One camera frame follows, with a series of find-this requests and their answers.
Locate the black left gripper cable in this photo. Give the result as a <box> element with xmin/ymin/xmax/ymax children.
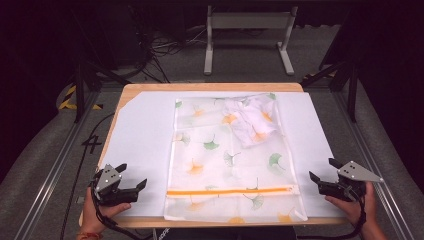
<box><xmin>89</xmin><ymin>179</ymin><xmax>151</xmax><ymax>240</ymax></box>

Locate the grey metal stand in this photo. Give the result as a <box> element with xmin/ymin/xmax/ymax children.
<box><xmin>203</xmin><ymin>4</ymin><xmax>299</xmax><ymax>76</ymax></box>

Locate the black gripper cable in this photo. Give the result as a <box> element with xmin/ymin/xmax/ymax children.
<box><xmin>296</xmin><ymin>186</ymin><xmax>368</xmax><ymax>240</ymax></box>
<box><xmin>89</xmin><ymin>179</ymin><xmax>151</xmax><ymax>240</ymax></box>

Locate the aluminium floor rail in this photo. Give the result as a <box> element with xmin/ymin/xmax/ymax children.
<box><xmin>13</xmin><ymin>90</ymin><xmax>102</xmax><ymax>240</ymax></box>
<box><xmin>332</xmin><ymin>89</ymin><xmax>416</xmax><ymax>240</ymax></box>

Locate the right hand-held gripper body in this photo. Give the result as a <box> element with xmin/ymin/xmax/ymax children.
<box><xmin>317</xmin><ymin>160</ymin><xmax>385</xmax><ymax>203</ymax></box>

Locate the person's left hand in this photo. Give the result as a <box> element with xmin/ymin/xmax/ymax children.
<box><xmin>80</xmin><ymin>186</ymin><xmax>133</xmax><ymax>235</ymax></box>

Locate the person's right hand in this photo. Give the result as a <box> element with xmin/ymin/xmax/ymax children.
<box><xmin>324</xmin><ymin>181</ymin><xmax>378</xmax><ymax>228</ymax></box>

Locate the leaf print mesh laundry bag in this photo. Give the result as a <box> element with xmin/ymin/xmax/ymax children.
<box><xmin>163</xmin><ymin>92</ymin><xmax>309</xmax><ymax>224</ymax></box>

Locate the yellow black hazard tape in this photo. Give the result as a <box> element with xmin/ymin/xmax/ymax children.
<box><xmin>57</xmin><ymin>84</ymin><xmax>104</xmax><ymax>112</ymax></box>

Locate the orange wrist bracelet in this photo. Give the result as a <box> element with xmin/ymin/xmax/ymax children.
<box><xmin>75</xmin><ymin>231</ymin><xmax>104</xmax><ymax>240</ymax></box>

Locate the thin black floor cable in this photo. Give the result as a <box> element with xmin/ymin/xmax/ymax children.
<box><xmin>59</xmin><ymin>112</ymin><xmax>116</xmax><ymax>240</ymax></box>

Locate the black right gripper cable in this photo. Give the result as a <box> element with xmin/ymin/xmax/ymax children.
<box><xmin>296</xmin><ymin>186</ymin><xmax>368</xmax><ymax>240</ymax></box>

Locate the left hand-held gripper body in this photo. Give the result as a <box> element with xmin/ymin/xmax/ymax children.
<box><xmin>90</xmin><ymin>163</ymin><xmax>140</xmax><ymax>207</ymax></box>

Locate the white garment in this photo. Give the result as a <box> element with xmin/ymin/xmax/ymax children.
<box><xmin>222</xmin><ymin>94</ymin><xmax>279</xmax><ymax>149</ymax></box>

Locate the bundle of black floor cables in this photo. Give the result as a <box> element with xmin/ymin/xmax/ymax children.
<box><xmin>131</xmin><ymin>6</ymin><xmax>208</xmax><ymax>84</ymax></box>

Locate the black metal stand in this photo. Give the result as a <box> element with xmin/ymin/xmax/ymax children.
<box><xmin>299</xmin><ymin>58</ymin><xmax>360</xmax><ymax>124</ymax></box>
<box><xmin>70</xmin><ymin>56</ymin><xmax>132</xmax><ymax>124</ymax></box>

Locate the white paper sheet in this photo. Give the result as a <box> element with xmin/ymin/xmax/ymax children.
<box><xmin>98</xmin><ymin>90</ymin><xmax>344</xmax><ymax>218</ymax></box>

